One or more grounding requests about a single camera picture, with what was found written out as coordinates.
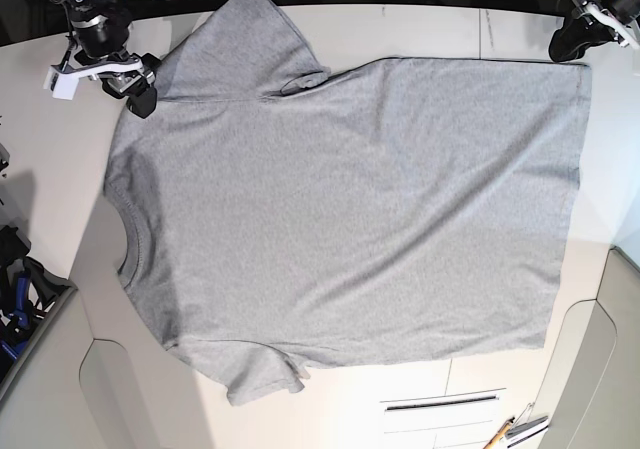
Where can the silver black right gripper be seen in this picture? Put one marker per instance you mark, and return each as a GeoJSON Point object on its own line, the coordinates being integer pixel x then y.
{"type": "Point", "coordinates": [103, 39]}

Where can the wooden pencil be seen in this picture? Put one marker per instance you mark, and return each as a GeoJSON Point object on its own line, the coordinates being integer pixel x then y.
{"type": "Point", "coordinates": [499, 434]}

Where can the blue black tool pile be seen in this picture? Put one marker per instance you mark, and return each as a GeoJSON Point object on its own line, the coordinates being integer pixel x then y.
{"type": "Point", "coordinates": [29, 292]}

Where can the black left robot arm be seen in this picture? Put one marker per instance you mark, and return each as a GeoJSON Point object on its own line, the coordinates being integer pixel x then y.
{"type": "Point", "coordinates": [593, 23]}

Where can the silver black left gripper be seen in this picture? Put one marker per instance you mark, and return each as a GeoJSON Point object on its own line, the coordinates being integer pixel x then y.
{"type": "Point", "coordinates": [598, 22]}

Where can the grey T-shirt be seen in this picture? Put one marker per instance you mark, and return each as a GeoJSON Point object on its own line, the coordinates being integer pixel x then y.
{"type": "Point", "coordinates": [280, 218]}

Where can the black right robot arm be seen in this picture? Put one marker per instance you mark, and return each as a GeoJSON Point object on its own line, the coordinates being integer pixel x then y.
{"type": "Point", "coordinates": [90, 8]}

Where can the silver binder clip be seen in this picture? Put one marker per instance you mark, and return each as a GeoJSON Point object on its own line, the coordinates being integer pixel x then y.
{"type": "Point", "coordinates": [525, 428]}

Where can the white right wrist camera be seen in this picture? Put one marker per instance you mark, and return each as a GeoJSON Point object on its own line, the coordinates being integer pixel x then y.
{"type": "Point", "coordinates": [62, 83]}

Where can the white table slot plate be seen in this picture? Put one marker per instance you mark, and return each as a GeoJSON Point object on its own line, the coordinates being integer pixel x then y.
{"type": "Point", "coordinates": [465, 420]}

